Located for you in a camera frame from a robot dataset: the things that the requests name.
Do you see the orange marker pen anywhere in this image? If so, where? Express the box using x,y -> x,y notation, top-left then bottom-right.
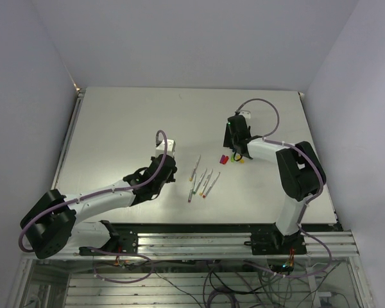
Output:
189,155 -> 201,182

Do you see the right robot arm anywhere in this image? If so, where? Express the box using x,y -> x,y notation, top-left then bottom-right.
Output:
223,114 -> 327,254

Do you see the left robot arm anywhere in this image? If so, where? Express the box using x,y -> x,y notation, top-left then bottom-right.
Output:
18,154 -> 177,259

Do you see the purple marker pen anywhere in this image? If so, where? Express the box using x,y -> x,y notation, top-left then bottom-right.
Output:
187,173 -> 196,203

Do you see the green marker pen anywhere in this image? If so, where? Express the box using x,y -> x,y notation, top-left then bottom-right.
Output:
193,168 -> 208,194

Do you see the yellow marker pen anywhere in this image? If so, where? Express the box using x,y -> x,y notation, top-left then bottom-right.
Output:
200,169 -> 214,196

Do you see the red marker pen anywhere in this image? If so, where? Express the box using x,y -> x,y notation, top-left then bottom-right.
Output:
202,172 -> 221,198

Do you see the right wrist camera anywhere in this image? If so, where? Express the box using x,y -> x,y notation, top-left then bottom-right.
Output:
239,110 -> 252,119

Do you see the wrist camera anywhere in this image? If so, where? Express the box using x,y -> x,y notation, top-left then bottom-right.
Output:
239,110 -> 252,119
155,139 -> 176,158

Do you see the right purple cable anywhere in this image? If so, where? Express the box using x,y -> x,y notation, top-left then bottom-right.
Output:
234,98 -> 333,278

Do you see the purple cable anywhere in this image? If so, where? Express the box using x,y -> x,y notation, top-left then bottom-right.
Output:
17,129 -> 168,283
234,98 -> 333,278

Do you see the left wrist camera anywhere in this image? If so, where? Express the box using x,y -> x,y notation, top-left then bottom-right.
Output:
155,139 -> 176,158

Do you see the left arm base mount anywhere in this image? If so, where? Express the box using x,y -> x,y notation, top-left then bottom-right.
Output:
76,220 -> 139,257

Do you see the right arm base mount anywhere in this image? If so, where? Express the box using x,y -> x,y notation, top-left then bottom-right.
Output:
244,224 -> 307,255

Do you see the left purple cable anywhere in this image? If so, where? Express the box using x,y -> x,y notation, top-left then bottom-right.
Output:
17,129 -> 168,283

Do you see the aluminium frame rail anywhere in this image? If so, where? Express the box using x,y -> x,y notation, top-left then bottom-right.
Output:
22,232 -> 360,261

